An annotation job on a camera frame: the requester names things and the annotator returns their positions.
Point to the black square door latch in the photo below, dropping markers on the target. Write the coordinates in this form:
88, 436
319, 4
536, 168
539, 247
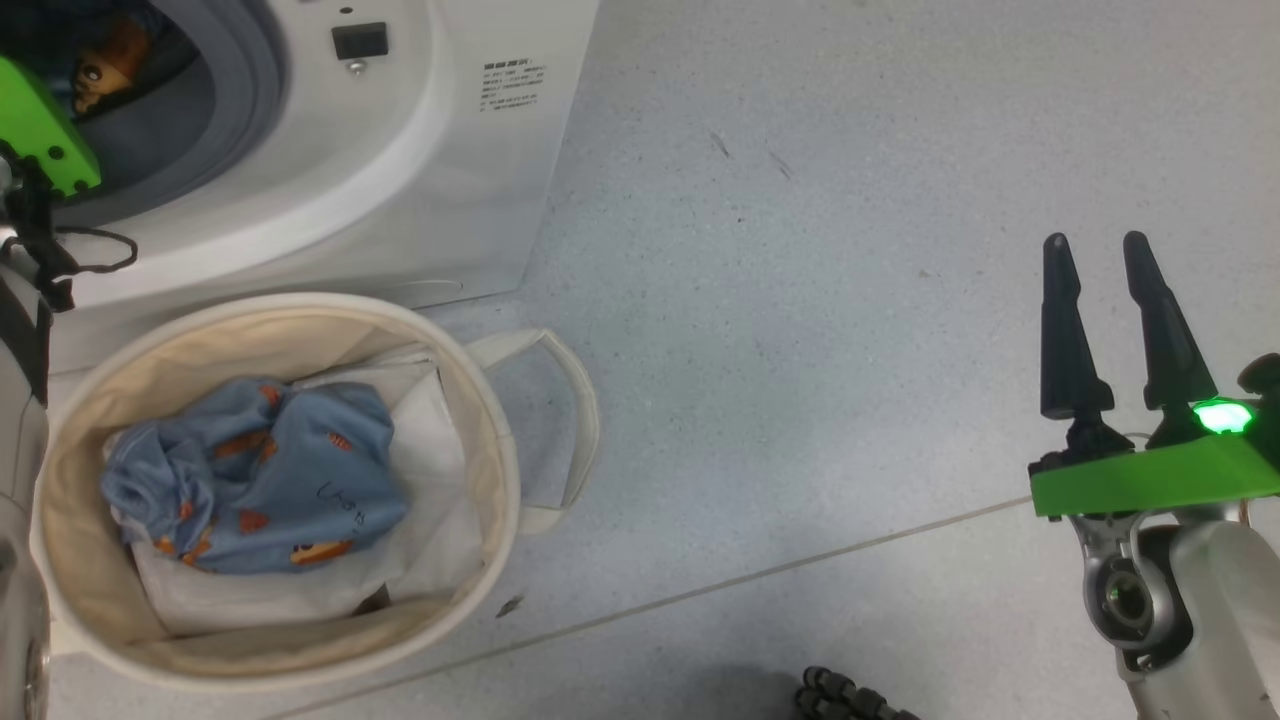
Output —
360, 41

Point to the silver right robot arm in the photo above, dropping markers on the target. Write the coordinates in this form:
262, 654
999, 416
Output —
1230, 620

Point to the black text warning sticker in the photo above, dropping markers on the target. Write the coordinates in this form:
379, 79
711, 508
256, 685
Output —
510, 85

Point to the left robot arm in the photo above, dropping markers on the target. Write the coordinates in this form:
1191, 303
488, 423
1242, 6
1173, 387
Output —
18, 450

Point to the white washing machine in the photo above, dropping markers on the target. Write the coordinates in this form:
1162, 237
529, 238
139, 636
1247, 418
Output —
450, 200

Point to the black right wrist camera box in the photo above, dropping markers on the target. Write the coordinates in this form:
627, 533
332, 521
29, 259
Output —
1262, 380

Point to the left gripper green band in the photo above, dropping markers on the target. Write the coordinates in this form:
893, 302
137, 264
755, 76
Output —
45, 125

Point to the cream canvas laundry basket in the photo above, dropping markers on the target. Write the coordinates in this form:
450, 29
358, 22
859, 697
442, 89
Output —
80, 580

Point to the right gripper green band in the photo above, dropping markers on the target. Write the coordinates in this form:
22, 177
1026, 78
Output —
1150, 480

